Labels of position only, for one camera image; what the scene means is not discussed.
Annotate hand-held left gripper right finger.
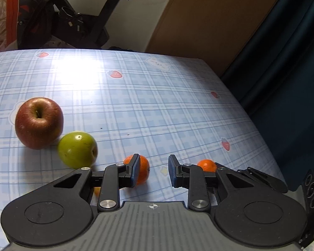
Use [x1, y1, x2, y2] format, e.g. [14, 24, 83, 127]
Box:
[168, 155, 249, 212]

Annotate red apple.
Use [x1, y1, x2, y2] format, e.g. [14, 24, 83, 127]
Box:
[15, 97, 64, 150]

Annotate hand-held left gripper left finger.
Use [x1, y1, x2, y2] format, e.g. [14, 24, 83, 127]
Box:
[54, 154, 141, 212]

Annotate blue plaid tablecloth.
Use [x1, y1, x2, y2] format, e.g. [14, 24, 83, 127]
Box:
[0, 48, 295, 251]

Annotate dark blue curtain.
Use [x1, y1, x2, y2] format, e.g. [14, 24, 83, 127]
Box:
[221, 0, 314, 190]

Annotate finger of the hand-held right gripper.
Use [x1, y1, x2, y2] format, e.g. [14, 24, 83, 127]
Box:
[238, 167, 289, 193]

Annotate green apple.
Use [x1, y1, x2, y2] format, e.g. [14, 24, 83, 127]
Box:
[58, 131, 98, 169]

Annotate black exercise bike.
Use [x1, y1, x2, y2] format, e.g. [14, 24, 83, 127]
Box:
[17, 0, 166, 51]

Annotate wooden panel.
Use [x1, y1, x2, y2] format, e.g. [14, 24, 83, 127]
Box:
[145, 0, 291, 77]

